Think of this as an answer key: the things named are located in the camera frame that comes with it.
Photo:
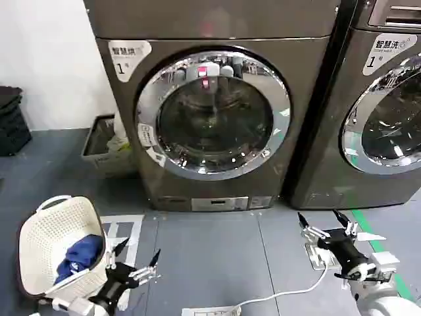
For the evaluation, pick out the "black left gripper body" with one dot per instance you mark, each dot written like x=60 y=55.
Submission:
x=115 y=283

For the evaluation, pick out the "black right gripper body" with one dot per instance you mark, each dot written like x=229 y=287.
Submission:
x=343 y=248

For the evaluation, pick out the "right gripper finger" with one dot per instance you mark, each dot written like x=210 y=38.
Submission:
x=312 y=232
x=349 y=225

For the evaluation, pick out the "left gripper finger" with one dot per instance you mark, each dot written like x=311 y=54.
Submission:
x=113 y=255
x=144 y=273

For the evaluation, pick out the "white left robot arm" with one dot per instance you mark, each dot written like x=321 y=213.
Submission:
x=75 y=306

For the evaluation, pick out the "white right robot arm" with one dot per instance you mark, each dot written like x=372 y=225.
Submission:
x=381 y=289

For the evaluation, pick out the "silver floor socket plate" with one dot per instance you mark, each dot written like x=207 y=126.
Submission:
x=315 y=256

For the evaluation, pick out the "blue garment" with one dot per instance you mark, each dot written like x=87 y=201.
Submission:
x=82 y=251

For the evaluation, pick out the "white perforated laundry basket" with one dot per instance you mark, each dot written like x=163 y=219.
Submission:
x=49 y=237

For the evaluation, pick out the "grey front-load dryer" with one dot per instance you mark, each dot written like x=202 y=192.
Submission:
x=329 y=148
x=210 y=26

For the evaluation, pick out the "silver dryer service flap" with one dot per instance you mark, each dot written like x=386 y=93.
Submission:
x=218 y=204

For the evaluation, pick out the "round chrome glass dryer door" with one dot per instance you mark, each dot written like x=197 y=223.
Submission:
x=391 y=131
x=213 y=115

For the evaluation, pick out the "grey plastic bin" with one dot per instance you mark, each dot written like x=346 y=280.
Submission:
x=98 y=145

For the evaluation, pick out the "pale clothes pile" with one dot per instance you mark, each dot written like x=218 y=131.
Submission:
x=120 y=138

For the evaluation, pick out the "black stacked crates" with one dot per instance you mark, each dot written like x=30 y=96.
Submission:
x=13 y=125

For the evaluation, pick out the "white number label sticker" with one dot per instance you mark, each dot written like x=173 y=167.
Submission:
x=123 y=59
x=385 y=54

